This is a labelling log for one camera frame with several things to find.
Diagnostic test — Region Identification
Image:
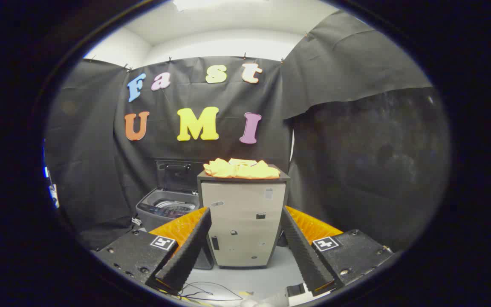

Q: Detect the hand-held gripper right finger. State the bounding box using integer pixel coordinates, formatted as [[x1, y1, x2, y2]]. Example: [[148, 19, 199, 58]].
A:
[[280, 206, 395, 297]]

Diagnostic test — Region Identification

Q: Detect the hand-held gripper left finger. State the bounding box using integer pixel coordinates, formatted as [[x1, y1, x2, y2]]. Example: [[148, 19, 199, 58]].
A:
[[94, 208, 213, 295]]

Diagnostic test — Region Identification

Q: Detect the grey washing machine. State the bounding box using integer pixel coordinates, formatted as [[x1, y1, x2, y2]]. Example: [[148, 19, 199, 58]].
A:
[[136, 188, 214, 270]]

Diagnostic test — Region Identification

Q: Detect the orange polo shirt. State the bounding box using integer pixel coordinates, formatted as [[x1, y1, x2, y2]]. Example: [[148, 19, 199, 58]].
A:
[[203, 158, 280, 180]]

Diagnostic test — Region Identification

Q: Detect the grey cabinet with dark top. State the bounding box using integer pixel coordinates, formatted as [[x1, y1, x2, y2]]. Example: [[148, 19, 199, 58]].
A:
[[197, 165, 291, 269]]

